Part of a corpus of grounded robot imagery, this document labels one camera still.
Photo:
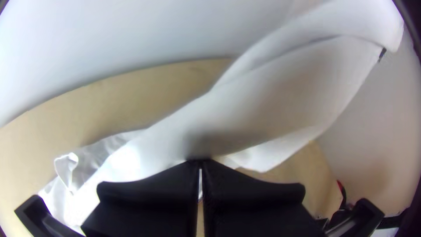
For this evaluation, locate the white t-shirt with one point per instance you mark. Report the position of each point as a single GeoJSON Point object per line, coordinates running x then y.
{"type": "Point", "coordinates": [263, 98]}

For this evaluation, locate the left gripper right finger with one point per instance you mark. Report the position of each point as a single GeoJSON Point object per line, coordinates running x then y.
{"type": "Point", "coordinates": [256, 210]}

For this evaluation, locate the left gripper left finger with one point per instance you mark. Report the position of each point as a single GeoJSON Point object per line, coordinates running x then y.
{"type": "Point", "coordinates": [148, 207]}

